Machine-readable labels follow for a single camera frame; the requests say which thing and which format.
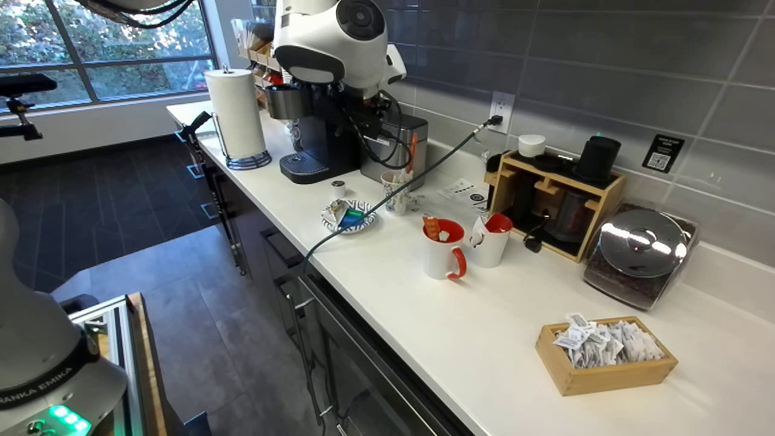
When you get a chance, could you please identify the white mug with red interior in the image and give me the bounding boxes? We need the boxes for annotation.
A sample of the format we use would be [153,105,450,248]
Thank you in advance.
[468,212,516,271]

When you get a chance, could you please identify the black canister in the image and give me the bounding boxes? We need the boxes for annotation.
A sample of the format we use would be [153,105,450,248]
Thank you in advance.
[574,133,626,189]

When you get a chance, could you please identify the thin black tripod stand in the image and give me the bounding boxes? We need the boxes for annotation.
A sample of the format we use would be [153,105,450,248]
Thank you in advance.
[178,110,247,276]

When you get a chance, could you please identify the wooden packet box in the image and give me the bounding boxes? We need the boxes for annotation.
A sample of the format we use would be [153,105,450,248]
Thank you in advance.
[533,312,680,397]

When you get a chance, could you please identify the blue and white patterned bowl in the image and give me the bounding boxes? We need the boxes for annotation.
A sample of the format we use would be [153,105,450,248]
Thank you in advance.
[321,196,379,238]

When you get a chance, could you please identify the black camera on tripod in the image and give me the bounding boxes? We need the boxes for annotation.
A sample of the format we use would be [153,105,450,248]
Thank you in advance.
[0,71,60,144]

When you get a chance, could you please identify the white paper towel roll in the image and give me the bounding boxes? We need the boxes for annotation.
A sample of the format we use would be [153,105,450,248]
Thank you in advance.
[204,66,275,174]

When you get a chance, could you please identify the silver domed metal appliance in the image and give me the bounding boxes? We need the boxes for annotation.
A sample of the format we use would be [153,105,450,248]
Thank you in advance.
[582,203,701,312]

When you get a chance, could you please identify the white paper packets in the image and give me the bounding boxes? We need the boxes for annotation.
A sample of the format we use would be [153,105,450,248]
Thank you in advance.
[556,312,667,370]

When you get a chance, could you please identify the dark built-in dishwasher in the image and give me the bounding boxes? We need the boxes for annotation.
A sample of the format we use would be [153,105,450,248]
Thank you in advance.
[295,275,457,436]

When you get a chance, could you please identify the black Keurig coffee maker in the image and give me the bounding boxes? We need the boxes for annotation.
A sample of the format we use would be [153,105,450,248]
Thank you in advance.
[265,75,365,187]

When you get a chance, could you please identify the silver metal box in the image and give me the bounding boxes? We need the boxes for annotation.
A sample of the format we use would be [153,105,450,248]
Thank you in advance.
[358,110,431,189]

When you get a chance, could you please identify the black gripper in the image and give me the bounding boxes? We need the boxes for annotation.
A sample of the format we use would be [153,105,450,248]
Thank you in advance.
[354,88,409,169]

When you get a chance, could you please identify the white mug with red handle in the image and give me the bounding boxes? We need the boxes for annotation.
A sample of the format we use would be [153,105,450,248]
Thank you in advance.
[419,214,470,284]

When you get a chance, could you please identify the wooden countertop organizer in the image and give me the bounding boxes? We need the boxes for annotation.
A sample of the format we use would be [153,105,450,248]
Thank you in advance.
[485,153,629,264]

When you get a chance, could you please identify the small white cup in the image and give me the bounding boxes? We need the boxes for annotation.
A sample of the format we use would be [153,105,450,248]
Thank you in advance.
[516,133,547,161]

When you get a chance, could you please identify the white wall outlet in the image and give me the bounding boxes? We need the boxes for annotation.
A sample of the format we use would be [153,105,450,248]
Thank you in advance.
[485,90,518,136]

